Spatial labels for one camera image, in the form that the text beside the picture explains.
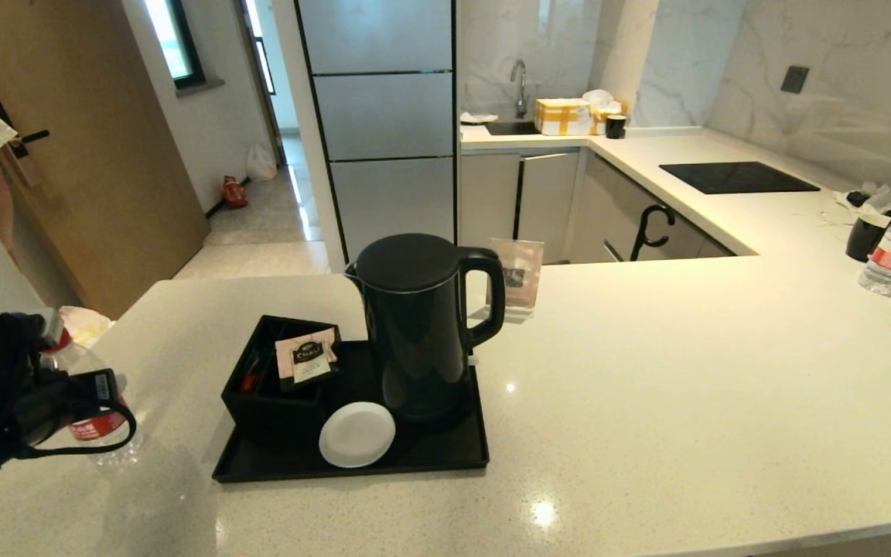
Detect pink tea sachet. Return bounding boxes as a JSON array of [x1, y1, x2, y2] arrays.
[[275, 328, 338, 385]]

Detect black electric kettle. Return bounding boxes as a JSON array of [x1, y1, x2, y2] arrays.
[[343, 234, 507, 422]]

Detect yellow white plastic bag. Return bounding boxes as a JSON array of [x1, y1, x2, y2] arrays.
[[59, 306, 115, 349]]

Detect brown wooden door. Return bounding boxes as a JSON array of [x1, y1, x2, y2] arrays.
[[0, 0, 210, 322]]

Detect black compartment organizer box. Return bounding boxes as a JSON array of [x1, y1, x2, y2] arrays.
[[220, 314, 342, 436]]

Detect dark framed window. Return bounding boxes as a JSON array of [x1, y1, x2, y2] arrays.
[[144, 0, 205, 90]]

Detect silver refrigerator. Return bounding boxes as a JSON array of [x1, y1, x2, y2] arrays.
[[295, 0, 458, 273]]

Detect black rectangular serving tray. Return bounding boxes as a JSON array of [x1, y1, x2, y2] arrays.
[[212, 337, 490, 484]]

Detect acrylic WiFi QR sign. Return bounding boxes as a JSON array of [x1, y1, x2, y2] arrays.
[[486, 237, 545, 322]]

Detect white sink cabinet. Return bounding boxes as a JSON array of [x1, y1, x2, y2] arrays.
[[459, 149, 582, 265]]

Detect dark sink basin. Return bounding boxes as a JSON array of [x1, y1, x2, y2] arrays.
[[484, 120, 543, 137]]

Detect chrome faucet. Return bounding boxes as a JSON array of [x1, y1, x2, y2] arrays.
[[510, 60, 530, 119]]

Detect yellow striped white box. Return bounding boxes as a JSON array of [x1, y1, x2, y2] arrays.
[[534, 98, 595, 137]]

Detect grey counter base cabinets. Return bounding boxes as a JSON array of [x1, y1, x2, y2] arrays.
[[569, 151, 736, 264]]

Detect black induction cooktop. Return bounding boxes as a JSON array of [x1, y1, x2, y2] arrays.
[[659, 161, 821, 195]]

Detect black mug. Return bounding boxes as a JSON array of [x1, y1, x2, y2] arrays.
[[845, 213, 891, 262]]

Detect crumpled clear plastic wrapper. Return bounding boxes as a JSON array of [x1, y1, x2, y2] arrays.
[[832, 183, 891, 217]]

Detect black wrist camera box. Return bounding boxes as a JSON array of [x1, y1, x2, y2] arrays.
[[16, 370, 120, 446]]

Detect black door lock handle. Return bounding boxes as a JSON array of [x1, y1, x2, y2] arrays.
[[0, 93, 52, 161]]

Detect black curved hook handle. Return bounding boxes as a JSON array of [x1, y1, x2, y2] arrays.
[[630, 204, 677, 262]]

